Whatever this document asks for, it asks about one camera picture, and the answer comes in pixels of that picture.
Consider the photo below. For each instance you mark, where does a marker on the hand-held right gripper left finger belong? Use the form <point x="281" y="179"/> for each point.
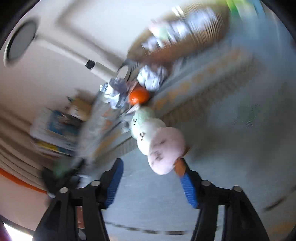
<point x="113" y="185"/>

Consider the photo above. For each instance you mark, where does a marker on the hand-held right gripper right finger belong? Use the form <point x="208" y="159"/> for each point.
<point x="188" y="190"/>

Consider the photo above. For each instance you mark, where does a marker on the pastel dumpling skewer plush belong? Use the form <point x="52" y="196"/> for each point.
<point x="161" y="148"/>

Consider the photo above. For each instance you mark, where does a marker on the white flat box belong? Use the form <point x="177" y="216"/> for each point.
<point x="41" y="136"/>

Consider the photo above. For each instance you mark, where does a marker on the blue printed flat box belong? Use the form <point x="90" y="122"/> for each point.
<point x="62" y="127"/>

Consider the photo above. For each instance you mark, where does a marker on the small brown cardboard box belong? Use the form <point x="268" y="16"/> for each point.
<point x="78" y="106"/>

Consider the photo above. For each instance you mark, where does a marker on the large brown printed box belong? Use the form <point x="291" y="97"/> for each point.
<point x="185" y="34"/>

